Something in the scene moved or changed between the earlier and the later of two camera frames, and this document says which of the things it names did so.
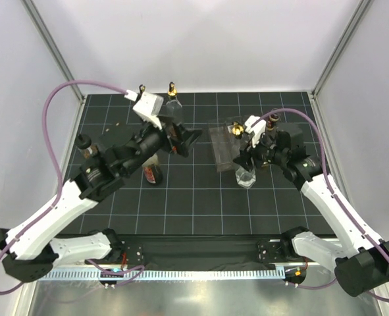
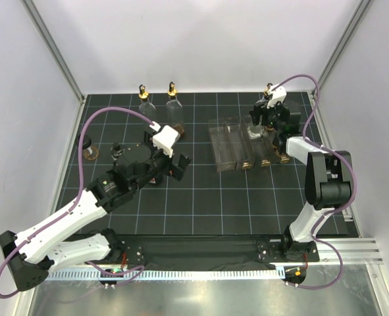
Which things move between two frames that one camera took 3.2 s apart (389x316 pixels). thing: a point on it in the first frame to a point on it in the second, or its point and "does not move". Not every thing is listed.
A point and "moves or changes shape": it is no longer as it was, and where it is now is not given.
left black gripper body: x=178 y=139 to x=162 y=162
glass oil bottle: x=245 y=178 moves or changes shape
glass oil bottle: x=174 y=112 does not move
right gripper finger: x=248 y=147 to x=284 y=114
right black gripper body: x=264 y=153 to x=270 y=115
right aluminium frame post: x=347 y=34 does not move
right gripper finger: x=246 y=160 to x=255 y=114
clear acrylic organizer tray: x=226 y=145 does not move
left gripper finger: x=189 y=137 to x=176 y=172
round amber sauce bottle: x=83 y=142 does not move
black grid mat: x=205 y=191 does not move
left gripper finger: x=170 y=122 to x=183 y=161
